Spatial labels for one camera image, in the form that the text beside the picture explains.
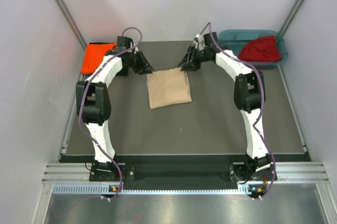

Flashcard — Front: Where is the aluminium frame rail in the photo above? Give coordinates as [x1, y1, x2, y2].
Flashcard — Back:
[42, 162, 329, 183]

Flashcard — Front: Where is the beige t shirt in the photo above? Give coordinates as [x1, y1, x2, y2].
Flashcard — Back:
[146, 68, 192, 109]

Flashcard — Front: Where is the teal plastic basket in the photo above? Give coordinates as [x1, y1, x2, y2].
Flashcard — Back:
[218, 30, 288, 69]

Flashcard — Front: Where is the red t shirt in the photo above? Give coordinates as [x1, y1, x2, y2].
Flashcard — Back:
[238, 35, 282, 63]

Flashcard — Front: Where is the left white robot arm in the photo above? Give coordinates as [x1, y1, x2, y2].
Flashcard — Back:
[76, 36, 154, 180]

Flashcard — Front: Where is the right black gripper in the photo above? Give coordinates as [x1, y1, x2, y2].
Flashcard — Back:
[176, 46, 209, 72]

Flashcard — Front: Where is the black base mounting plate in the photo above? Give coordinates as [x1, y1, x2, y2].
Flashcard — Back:
[57, 154, 280, 189]

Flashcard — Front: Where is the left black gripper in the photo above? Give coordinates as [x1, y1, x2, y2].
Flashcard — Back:
[125, 50, 155, 75]

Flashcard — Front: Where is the orange folded t shirt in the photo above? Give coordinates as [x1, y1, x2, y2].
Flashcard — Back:
[81, 43, 117, 75]

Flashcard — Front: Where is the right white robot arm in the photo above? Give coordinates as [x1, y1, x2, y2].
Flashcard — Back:
[178, 32, 271, 180]

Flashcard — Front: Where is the grey slotted cable duct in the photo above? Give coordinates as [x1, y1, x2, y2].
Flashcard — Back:
[52, 183, 266, 196]

